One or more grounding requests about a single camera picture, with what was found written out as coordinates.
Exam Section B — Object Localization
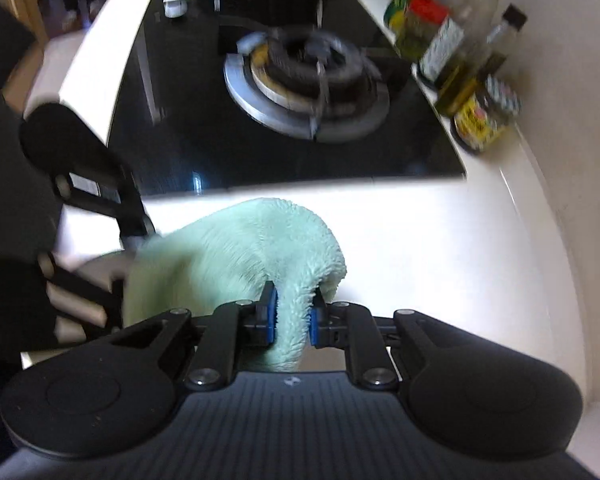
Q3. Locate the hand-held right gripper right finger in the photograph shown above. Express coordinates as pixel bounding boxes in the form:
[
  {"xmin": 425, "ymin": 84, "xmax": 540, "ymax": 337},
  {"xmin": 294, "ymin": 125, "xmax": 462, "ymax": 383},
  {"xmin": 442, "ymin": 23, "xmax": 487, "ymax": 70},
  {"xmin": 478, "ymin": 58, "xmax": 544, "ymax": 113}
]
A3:
[{"xmin": 308, "ymin": 290, "xmax": 484, "ymax": 391}]

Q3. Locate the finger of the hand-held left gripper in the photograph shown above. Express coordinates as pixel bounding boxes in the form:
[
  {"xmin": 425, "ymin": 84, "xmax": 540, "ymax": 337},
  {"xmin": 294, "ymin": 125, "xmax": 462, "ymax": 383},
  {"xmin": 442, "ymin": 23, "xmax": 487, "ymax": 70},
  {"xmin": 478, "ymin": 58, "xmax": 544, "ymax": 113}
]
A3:
[
  {"xmin": 37, "ymin": 254, "xmax": 127, "ymax": 346},
  {"xmin": 54, "ymin": 171, "xmax": 155, "ymax": 250}
]

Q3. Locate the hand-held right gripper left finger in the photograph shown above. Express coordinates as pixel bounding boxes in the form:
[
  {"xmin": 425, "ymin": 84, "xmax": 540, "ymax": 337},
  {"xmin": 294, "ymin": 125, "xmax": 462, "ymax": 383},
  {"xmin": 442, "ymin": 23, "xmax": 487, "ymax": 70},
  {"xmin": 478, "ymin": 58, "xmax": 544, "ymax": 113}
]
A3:
[{"xmin": 112, "ymin": 281, "xmax": 280, "ymax": 392}]

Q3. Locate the green fluffy cloth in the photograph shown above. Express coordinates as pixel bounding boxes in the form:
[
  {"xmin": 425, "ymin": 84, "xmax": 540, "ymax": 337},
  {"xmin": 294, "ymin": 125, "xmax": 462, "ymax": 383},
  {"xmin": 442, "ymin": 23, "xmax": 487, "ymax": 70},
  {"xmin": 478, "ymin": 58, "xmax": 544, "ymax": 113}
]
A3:
[{"xmin": 122, "ymin": 197, "xmax": 348, "ymax": 373}]

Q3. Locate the black glass cooktop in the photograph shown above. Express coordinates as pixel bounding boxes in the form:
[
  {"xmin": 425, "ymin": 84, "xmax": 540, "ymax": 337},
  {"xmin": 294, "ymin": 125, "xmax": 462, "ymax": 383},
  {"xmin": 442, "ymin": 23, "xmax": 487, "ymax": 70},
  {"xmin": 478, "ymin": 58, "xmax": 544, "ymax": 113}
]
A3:
[{"xmin": 107, "ymin": 0, "xmax": 468, "ymax": 196}]

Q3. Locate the white stove knob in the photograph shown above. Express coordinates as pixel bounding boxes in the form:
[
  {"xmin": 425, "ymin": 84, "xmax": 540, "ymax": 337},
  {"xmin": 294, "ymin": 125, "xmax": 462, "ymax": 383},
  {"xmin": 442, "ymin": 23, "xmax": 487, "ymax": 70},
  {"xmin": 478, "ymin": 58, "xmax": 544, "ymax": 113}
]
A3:
[{"xmin": 162, "ymin": 0, "xmax": 195, "ymax": 19}]

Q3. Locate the jar with yellow label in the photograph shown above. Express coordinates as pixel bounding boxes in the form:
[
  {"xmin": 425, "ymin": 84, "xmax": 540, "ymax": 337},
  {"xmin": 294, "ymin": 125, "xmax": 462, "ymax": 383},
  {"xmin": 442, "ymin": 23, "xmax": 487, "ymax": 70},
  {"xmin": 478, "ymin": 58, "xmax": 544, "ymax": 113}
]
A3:
[{"xmin": 452, "ymin": 75, "xmax": 524, "ymax": 154}]

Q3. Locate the dark olive oil bottle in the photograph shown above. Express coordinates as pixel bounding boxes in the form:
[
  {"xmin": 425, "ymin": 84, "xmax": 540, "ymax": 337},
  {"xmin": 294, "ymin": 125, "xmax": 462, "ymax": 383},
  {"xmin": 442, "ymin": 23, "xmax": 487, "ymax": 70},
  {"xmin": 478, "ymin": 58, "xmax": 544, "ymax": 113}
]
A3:
[{"xmin": 435, "ymin": 4, "xmax": 528, "ymax": 117}]

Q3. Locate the clear bottle white green label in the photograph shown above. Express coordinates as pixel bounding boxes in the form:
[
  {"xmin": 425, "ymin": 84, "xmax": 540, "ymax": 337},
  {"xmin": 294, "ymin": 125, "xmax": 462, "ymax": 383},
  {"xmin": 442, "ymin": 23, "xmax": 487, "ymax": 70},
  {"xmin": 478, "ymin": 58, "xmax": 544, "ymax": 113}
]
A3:
[{"xmin": 419, "ymin": 0, "xmax": 513, "ymax": 86}]

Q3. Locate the red lid spice jar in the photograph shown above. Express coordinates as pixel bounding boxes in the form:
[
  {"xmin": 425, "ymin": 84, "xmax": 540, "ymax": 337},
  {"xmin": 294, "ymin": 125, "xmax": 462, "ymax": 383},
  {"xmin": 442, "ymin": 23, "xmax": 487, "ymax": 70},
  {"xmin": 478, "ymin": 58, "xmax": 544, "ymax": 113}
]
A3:
[{"xmin": 395, "ymin": 0, "xmax": 452, "ymax": 61}]

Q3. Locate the green yellow jar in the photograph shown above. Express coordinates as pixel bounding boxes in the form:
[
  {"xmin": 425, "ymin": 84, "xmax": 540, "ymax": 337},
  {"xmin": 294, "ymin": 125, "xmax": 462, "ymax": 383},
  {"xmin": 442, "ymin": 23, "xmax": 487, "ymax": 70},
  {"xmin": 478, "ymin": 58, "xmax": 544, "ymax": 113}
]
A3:
[{"xmin": 384, "ymin": 0, "xmax": 438, "ymax": 36}]

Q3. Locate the gas burner with steel ring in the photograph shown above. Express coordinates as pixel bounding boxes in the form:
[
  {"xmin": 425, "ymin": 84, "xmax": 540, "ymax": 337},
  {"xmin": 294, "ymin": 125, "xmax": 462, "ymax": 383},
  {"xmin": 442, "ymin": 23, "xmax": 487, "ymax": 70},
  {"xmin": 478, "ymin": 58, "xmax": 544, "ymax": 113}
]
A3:
[{"xmin": 223, "ymin": 25, "xmax": 391, "ymax": 142}]

